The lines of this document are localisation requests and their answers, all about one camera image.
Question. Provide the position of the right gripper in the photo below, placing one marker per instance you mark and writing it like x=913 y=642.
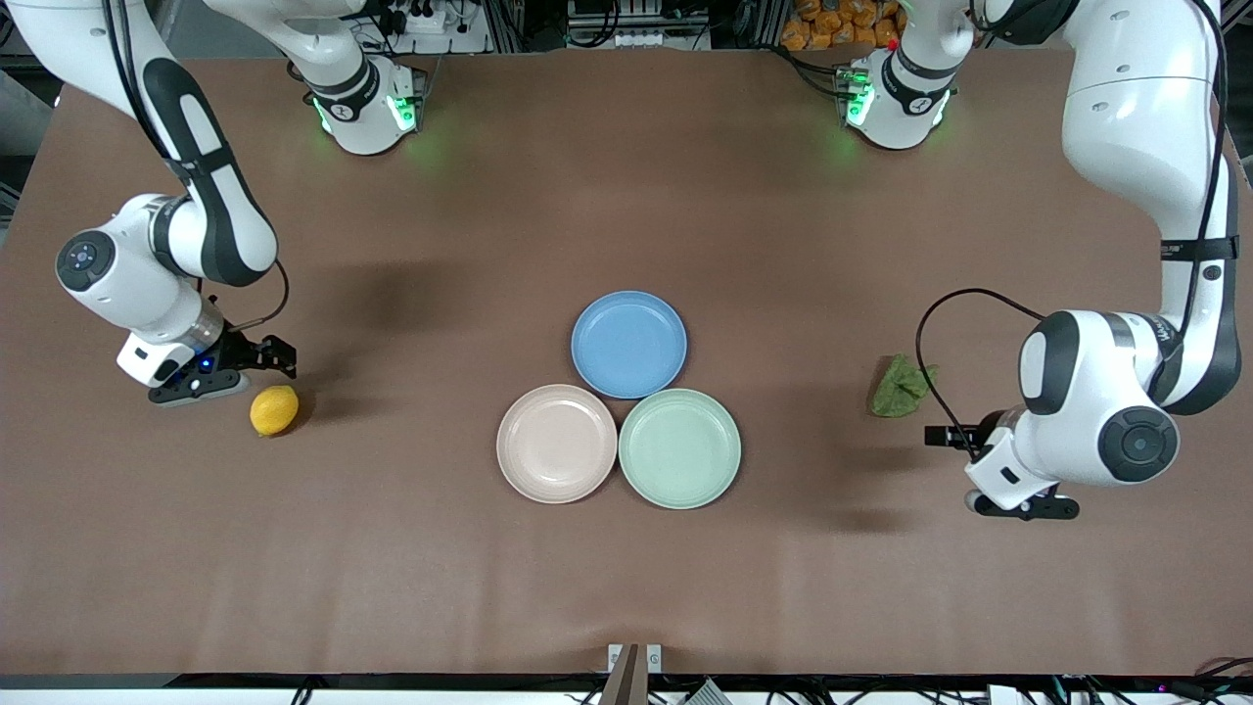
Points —
x=238 y=350

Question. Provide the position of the blue plate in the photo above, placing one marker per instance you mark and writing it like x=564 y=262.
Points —
x=628 y=345

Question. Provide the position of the white power strip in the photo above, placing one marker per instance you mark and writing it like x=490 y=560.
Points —
x=470 y=41
x=646 y=39

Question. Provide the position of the white mount bracket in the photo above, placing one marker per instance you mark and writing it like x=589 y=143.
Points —
x=654 y=658

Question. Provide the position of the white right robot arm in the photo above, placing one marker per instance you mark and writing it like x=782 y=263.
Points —
x=127 y=284

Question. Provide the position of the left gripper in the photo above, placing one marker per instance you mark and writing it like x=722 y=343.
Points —
x=983 y=431

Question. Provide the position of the orange snack bag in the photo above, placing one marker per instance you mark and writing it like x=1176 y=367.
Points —
x=832 y=24

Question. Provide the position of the yellow lemon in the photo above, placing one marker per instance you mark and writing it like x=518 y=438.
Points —
x=274 y=411

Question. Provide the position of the beige plate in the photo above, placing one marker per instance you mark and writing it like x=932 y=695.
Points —
x=556 y=444

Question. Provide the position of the pale green plate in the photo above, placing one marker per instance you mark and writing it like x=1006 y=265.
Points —
x=679 y=448

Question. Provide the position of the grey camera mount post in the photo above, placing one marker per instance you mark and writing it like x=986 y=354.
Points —
x=625 y=681

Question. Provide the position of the green lettuce leaf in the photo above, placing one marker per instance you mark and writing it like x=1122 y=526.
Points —
x=896 y=392

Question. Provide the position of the grey ribbed power adapter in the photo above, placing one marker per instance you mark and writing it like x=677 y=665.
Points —
x=705 y=695

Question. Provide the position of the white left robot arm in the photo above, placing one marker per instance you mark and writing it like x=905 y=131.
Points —
x=1126 y=117

